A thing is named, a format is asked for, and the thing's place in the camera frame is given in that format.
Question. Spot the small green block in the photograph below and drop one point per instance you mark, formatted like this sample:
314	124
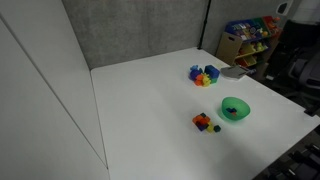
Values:
217	128

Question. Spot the small orange block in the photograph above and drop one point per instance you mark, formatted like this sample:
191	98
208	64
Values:
200	119

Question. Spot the small dark teal block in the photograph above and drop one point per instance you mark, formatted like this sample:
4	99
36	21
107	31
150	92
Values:
203	115

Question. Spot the small purple block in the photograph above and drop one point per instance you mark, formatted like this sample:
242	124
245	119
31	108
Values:
201	126

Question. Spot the small yellow block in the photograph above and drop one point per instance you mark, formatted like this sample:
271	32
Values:
210	127

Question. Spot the small blue block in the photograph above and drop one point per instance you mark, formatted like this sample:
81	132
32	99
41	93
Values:
230	109

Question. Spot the small red block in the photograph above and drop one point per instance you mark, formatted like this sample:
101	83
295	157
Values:
233	114

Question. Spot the green plastic bowl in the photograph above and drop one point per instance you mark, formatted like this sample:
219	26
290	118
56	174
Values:
240	115

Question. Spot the purple toy ball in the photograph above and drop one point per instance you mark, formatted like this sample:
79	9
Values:
194	74

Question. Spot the orange toy piece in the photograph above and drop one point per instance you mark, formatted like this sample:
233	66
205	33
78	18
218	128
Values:
199	80

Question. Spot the light blue toy piece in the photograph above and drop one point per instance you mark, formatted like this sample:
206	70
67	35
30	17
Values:
194	67

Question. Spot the large blue cube toy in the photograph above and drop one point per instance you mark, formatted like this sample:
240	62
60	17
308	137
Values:
212	71

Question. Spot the grey metal plate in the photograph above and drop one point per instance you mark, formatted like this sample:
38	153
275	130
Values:
233	72

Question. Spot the black stand pole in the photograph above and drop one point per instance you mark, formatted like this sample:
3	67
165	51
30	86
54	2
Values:
204	23

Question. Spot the wooden toy shelf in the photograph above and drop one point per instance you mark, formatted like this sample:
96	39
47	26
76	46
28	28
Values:
229	45

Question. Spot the yellow storage bin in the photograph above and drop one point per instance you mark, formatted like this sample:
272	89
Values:
249	61
248	50

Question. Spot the blue storage bin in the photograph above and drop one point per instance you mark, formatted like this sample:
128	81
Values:
241	29

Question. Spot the green storage bin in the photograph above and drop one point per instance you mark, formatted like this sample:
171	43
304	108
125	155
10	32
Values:
258	23

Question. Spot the red storage bin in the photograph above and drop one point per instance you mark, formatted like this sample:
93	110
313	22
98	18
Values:
270	22

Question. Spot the black office chair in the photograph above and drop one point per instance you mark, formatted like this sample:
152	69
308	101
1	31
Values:
300	63

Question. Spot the black table edge clamp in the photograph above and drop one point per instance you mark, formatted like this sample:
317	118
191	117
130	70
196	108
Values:
312	110

